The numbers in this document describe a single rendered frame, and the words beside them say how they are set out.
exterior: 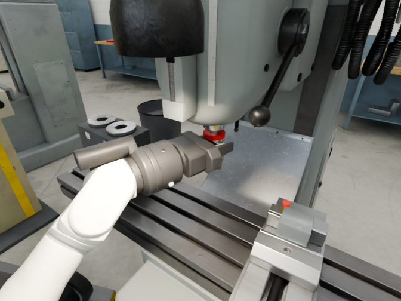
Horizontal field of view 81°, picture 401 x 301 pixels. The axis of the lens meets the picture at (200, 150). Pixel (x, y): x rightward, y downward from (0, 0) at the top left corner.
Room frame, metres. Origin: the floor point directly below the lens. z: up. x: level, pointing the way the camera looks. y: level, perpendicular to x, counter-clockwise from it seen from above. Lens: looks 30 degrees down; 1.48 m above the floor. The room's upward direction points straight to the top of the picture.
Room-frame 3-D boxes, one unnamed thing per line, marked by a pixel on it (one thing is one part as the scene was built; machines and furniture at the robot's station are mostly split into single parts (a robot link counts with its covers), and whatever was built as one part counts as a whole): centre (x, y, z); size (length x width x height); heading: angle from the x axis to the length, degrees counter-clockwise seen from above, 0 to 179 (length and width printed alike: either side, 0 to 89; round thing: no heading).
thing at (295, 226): (0.34, -0.19, 1.10); 0.06 x 0.05 x 0.06; 59
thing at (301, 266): (0.29, -0.17, 1.07); 0.12 x 0.06 x 0.04; 59
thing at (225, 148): (0.42, -0.05, 1.23); 0.06 x 0.02 x 0.03; 128
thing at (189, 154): (0.39, 0.04, 1.23); 0.13 x 0.12 x 0.10; 38
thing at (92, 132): (0.69, 0.28, 1.08); 0.22 x 0.12 x 0.20; 53
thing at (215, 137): (0.45, -0.03, 1.26); 0.05 x 0.05 x 0.01
